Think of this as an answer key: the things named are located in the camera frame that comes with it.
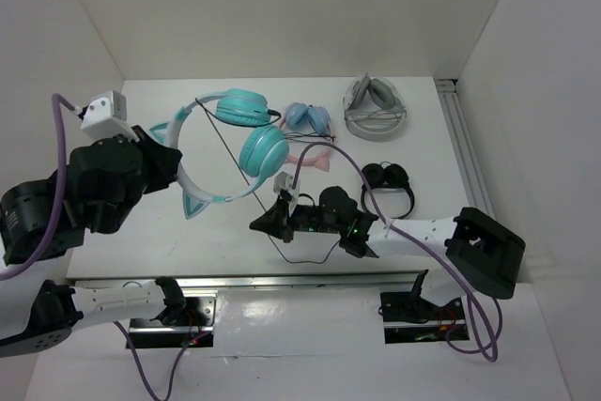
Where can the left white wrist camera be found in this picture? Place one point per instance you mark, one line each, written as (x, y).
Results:
(105, 117)

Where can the pink blue cat-ear headphones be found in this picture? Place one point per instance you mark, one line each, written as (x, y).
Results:
(304, 124)

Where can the aluminium side rail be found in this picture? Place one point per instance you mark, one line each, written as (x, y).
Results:
(465, 154)

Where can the grey white headphones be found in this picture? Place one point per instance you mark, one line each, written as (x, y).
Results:
(373, 108)

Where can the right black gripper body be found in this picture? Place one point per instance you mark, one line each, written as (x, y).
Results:
(306, 218)

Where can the teal cat-ear headphones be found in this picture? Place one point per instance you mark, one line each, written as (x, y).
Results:
(261, 157)

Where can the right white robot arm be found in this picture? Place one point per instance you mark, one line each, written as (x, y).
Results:
(474, 253)

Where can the aluminium front rail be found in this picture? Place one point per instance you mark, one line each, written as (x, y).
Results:
(402, 278)

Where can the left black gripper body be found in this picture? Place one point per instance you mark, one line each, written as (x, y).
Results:
(155, 173)

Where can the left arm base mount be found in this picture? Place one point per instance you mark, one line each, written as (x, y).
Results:
(194, 325)

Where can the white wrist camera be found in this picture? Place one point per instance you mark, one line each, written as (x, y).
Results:
(105, 117)
(283, 186)

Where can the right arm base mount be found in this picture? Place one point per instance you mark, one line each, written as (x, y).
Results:
(408, 318)

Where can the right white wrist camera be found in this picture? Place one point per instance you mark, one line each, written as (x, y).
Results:
(283, 186)

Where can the black headphones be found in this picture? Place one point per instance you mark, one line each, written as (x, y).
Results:
(387, 176)

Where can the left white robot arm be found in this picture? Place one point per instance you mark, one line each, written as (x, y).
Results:
(38, 313)

